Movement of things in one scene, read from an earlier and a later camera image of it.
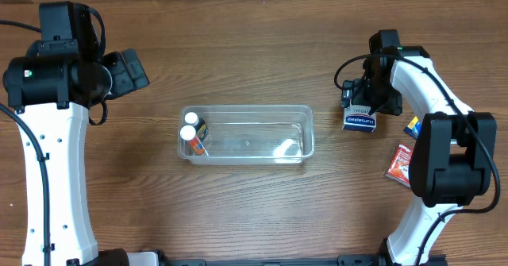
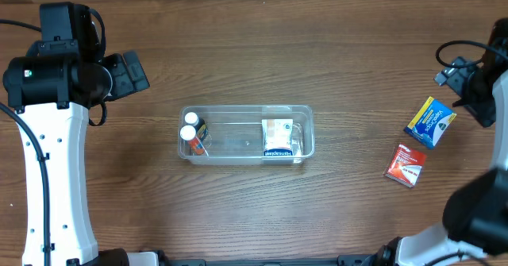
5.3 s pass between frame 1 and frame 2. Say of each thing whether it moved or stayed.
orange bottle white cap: stayed
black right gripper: moved
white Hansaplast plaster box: moved
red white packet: stayed
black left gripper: stayed
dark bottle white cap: stayed
